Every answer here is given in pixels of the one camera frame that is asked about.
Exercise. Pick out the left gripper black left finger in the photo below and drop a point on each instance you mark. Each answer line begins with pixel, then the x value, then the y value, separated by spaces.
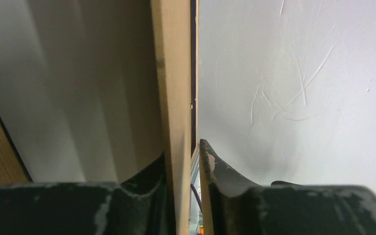
pixel 137 206

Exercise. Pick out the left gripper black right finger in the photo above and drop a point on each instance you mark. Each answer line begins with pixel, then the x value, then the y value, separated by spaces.
pixel 234 205

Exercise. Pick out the wooden picture frame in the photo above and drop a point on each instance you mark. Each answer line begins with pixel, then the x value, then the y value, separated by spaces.
pixel 172 44

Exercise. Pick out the beach landscape photo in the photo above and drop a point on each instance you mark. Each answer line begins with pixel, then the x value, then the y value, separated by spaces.
pixel 78 87

